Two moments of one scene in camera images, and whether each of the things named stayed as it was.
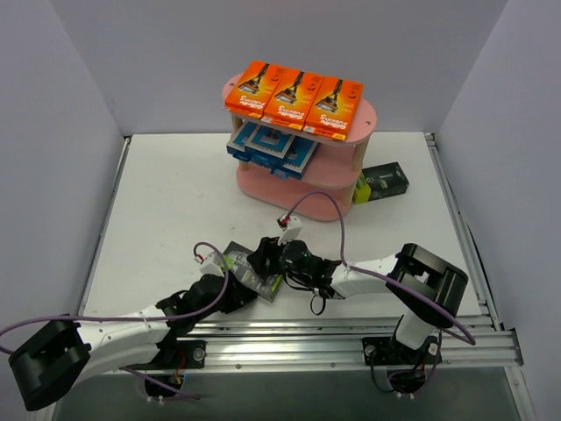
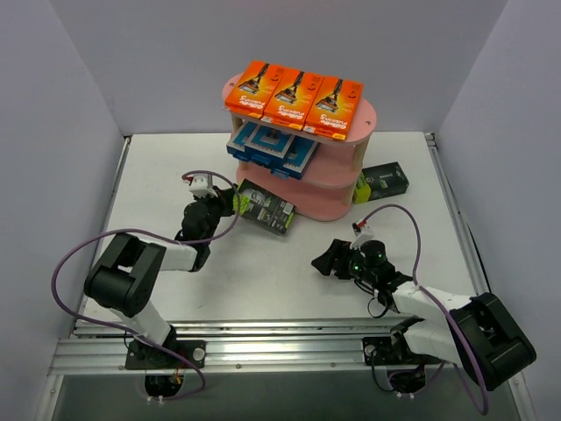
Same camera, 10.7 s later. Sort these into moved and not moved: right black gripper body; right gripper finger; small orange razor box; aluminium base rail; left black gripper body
Moved: right black gripper body; left black gripper body; right gripper finger
Not moved: small orange razor box; aluminium base rail
